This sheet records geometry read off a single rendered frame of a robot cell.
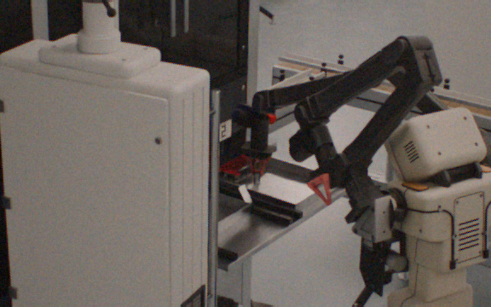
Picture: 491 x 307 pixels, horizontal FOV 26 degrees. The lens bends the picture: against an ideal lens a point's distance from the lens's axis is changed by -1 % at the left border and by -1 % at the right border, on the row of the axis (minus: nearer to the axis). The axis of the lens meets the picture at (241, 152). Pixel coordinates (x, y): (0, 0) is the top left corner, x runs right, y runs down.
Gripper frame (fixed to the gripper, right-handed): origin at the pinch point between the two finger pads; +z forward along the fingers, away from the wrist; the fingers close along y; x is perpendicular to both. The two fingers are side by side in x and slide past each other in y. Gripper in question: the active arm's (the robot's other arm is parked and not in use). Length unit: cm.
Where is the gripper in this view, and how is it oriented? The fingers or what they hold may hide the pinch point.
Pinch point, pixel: (257, 173)
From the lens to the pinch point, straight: 351.0
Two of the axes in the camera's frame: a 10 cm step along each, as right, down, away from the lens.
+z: -0.4, 9.2, 4.0
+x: -3.7, 3.6, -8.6
